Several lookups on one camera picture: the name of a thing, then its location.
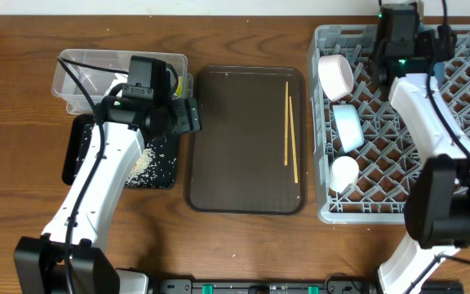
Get dark brown serving tray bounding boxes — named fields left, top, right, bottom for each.
left=184, top=65, right=308, bottom=216

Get clear plastic bin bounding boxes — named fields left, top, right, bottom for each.
left=51, top=49, right=193, bottom=115

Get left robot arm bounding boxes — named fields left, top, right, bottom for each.
left=14, top=56, right=202, bottom=293

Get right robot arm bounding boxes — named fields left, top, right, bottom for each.
left=369, top=2, right=470, bottom=293

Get white tissue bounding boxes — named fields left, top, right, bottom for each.
left=104, top=81, right=126, bottom=96

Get white cup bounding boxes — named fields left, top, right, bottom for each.
left=328, top=156, right=360, bottom=193

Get light blue bowl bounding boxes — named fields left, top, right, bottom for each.
left=333, top=105, right=365, bottom=154

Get yellow green snack wrapper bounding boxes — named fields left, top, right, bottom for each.
left=175, top=76, right=184, bottom=98

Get spilled rice grains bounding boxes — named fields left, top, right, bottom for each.
left=75, top=122, right=179, bottom=189

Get wooden chopstick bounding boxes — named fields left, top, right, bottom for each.
left=284, top=81, right=289, bottom=166
left=289, top=96, right=299, bottom=184

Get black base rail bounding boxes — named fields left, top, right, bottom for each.
left=149, top=278, right=464, bottom=294

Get black waste tray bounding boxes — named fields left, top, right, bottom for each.
left=61, top=114, right=181, bottom=189

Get grey dishwasher rack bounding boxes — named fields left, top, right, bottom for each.
left=307, top=24, right=470, bottom=224

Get dark blue plate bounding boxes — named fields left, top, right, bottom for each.
left=418, top=22, right=445, bottom=87

